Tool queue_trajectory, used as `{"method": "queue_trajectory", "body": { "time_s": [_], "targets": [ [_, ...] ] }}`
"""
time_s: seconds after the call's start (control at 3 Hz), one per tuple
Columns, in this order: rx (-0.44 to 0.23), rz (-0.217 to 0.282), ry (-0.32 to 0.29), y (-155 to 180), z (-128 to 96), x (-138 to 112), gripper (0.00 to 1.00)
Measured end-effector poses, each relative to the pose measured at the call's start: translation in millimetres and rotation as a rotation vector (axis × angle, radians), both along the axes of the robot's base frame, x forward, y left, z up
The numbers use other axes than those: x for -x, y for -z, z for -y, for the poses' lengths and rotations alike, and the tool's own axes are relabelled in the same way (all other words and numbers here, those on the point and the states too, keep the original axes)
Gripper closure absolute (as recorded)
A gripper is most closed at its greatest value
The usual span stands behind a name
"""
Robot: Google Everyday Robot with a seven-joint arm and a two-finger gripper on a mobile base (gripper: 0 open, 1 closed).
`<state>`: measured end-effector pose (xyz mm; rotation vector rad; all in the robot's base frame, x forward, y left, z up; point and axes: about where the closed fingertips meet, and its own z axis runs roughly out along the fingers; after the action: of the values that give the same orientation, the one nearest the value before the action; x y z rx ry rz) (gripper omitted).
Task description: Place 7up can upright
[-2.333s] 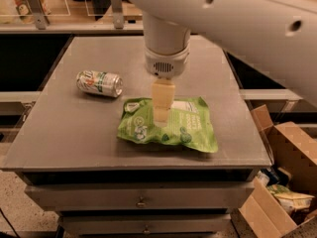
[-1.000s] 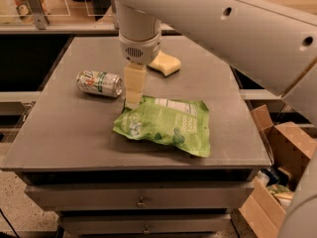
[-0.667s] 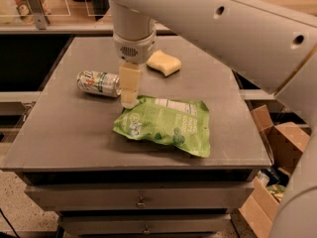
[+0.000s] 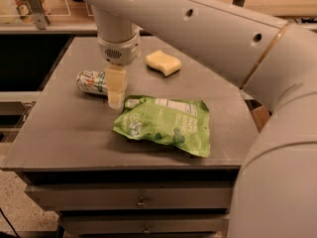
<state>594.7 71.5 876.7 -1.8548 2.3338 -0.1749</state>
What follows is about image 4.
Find drawer knob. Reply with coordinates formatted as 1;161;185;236
136;196;147;209
143;225;151;235

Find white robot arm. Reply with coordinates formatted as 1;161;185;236
84;0;317;238

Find green snack bag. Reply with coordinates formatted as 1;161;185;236
113;95;210;158

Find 7up soda can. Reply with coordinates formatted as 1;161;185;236
76;70;107;95

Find upper drawer knob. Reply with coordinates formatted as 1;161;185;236
136;196;147;209

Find colourful packet behind glass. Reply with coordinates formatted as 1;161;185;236
5;0;52;18

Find lower drawer knob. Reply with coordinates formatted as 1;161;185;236
143;225;151;235

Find cardboard box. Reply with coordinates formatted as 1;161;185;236
246;99;270;132

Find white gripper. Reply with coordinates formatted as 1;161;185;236
97;28;140;109

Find left metal bracket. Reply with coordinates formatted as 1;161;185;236
27;0;49;30

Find yellow sponge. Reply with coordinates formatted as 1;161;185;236
146;50;181;76

